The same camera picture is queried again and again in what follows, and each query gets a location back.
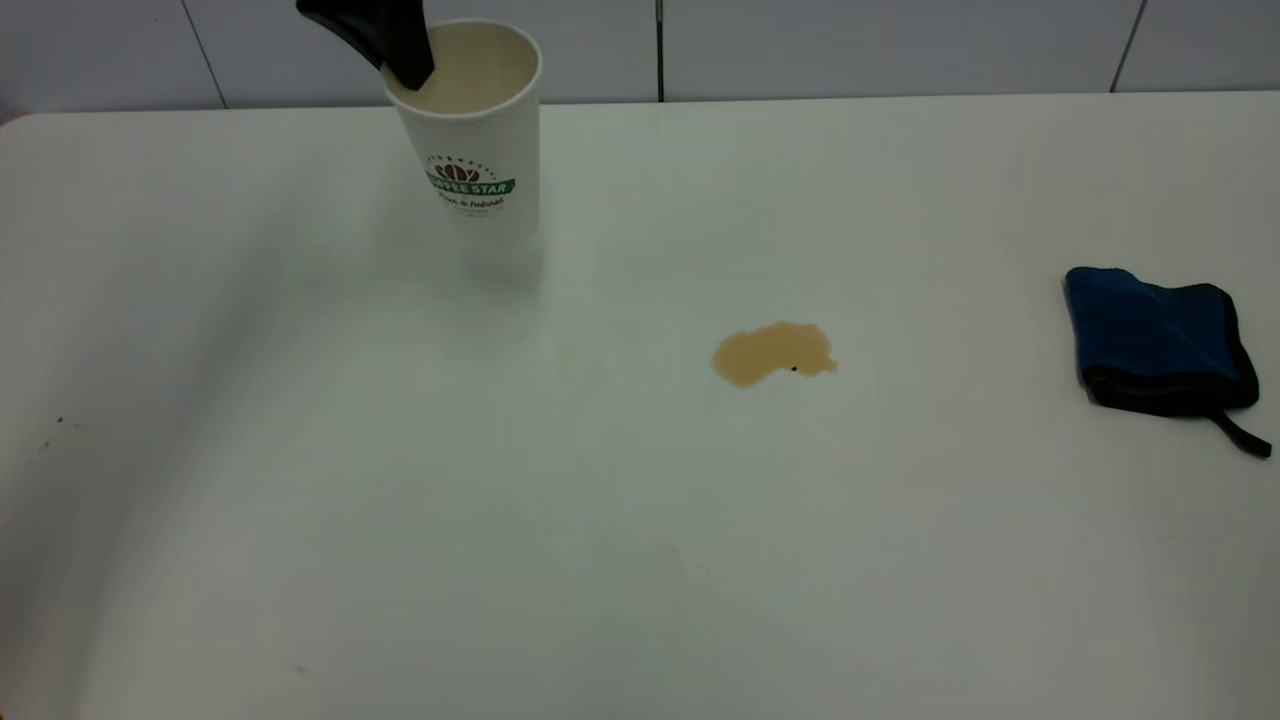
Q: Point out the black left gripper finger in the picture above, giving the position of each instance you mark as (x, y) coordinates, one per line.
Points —
(390, 35)

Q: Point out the white paper coffee cup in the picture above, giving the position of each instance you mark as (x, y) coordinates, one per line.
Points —
(480, 150)

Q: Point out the brown coffee spill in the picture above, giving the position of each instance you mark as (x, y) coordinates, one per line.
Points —
(770, 355)

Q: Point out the blue cloth with black trim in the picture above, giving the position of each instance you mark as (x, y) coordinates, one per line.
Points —
(1150, 335)

